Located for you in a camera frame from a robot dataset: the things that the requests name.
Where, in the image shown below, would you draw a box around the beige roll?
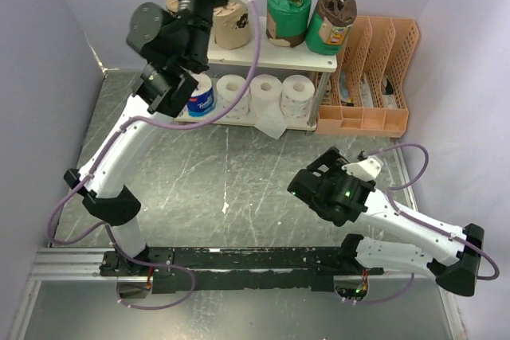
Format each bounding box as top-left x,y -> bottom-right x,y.
165,0 -> 179,14

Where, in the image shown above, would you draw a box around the beige roll cloud print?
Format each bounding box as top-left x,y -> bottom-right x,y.
212,2 -> 251,50

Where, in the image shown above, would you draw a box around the white roll pink dots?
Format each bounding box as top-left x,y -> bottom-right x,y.
216,75 -> 250,119
280,75 -> 315,119

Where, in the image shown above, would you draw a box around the plain white toilet roll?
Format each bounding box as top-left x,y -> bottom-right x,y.
249,74 -> 287,139

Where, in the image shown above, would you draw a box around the blue Tempo roll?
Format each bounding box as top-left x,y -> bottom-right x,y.
186,73 -> 215,117

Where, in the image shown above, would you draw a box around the green brown roll orange label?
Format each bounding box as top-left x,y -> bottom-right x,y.
305,0 -> 357,56

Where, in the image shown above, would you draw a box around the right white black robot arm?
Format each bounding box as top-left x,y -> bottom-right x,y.
288,147 -> 485,297

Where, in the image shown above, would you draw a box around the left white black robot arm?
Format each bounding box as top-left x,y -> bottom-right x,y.
64,0 -> 225,276

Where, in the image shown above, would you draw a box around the white two-tier shelf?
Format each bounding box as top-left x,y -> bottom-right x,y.
175,12 -> 339,132

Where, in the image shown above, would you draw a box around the orange plastic file organizer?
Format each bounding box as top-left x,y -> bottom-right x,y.
315,16 -> 419,139

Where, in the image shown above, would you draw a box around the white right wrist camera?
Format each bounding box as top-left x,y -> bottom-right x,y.
342,155 -> 383,182

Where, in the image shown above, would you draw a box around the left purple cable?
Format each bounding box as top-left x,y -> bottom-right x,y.
47,0 -> 264,311

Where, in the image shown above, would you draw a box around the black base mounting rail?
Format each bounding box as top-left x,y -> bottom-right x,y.
99,244 -> 386,295

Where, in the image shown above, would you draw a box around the aluminium frame rail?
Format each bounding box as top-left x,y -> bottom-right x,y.
29,248 -> 108,281

